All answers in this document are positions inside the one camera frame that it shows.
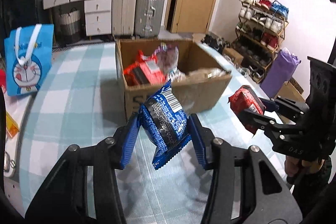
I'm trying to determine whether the silver hard suitcase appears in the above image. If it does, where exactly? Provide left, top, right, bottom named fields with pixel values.
left=134, top=0, right=165, bottom=38

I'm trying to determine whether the yellow snack box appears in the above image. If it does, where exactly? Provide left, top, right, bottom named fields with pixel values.
left=6, top=112, right=20, bottom=138

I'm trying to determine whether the teal checked tablecloth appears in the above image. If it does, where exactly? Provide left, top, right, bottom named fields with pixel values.
left=19, top=43, right=285, bottom=223

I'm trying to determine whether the white drawer desk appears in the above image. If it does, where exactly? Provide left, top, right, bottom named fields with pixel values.
left=43, top=0, right=112, bottom=37

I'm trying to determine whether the cardboard SF box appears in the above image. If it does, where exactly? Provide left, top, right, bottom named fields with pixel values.
left=115, top=39, right=232, bottom=119

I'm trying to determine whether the purple bag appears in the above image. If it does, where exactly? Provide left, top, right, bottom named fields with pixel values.
left=260, top=48, right=301, bottom=98

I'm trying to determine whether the small red snack packet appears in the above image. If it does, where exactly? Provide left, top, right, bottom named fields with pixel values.
left=228, top=84, right=267, bottom=135

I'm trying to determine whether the right hand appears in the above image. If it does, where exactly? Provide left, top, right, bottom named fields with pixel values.
left=285, top=156, right=325, bottom=178

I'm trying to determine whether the blue Doraemon gift bag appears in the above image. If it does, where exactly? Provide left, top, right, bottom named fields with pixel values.
left=5, top=24, right=54, bottom=97

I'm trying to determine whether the beige hard suitcase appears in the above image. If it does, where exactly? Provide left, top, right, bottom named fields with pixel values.
left=112, top=0, right=136, bottom=36

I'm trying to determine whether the blue snack packet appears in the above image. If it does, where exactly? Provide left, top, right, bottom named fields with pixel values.
left=138, top=81, right=191, bottom=170

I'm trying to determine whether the woven laundry basket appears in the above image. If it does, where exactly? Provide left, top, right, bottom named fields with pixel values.
left=55, top=7, right=81, bottom=47

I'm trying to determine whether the purple candy packet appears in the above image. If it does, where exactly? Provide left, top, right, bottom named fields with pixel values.
left=154, top=43, right=179, bottom=75

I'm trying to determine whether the bamboo shoe rack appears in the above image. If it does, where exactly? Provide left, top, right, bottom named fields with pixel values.
left=232, top=0, right=288, bottom=84

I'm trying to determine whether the red noodle snack packet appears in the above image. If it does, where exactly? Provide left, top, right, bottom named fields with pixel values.
left=123, top=50, right=167, bottom=86

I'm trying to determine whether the small cardboard box on floor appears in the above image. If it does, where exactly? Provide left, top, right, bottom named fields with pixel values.
left=222, top=48, right=244, bottom=66

